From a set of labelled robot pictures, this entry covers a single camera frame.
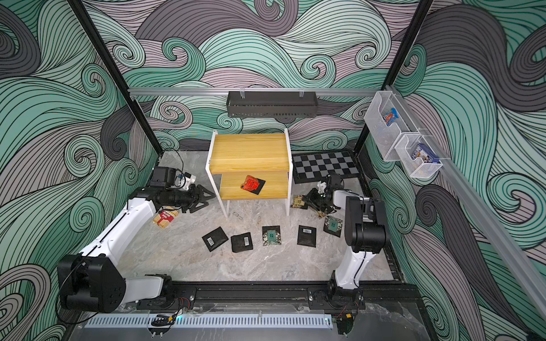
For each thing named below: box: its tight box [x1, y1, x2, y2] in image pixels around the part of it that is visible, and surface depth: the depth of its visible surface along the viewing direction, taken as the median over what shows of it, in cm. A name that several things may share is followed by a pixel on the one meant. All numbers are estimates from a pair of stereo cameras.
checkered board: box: [291, 150, 361, 184], surface depth 113 cm
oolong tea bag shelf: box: [291, 194, 305, 209], surface depth 100 cm
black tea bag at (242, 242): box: [230, 232, 254, 253], surface depth 88 cm
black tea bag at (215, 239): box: [201, 225, 229, 253], surface depth 89 cm
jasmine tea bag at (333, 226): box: [323, 215, 344, 238], surface depth 93 cm
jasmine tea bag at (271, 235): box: [262, 225, 282, 246], surface depth 90 cm
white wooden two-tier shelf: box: [205, 127, 293, 219], surface depth 80 cm
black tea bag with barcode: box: [297, 225, 317, 248], surface depth 89 cm
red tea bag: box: [240, 174, 266, 196], surface depth 87 cm
